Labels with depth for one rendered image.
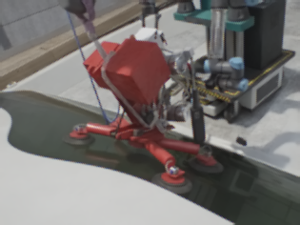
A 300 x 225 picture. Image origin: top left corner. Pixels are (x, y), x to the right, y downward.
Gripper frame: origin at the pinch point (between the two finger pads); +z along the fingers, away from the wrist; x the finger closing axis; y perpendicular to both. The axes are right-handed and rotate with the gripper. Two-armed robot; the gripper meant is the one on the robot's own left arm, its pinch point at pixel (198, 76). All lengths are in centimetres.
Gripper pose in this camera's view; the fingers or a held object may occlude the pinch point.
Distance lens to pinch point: 187.9
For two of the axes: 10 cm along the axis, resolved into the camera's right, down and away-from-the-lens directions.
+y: -3.3, -6.3, -7.1
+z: -7.8, -2.4, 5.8
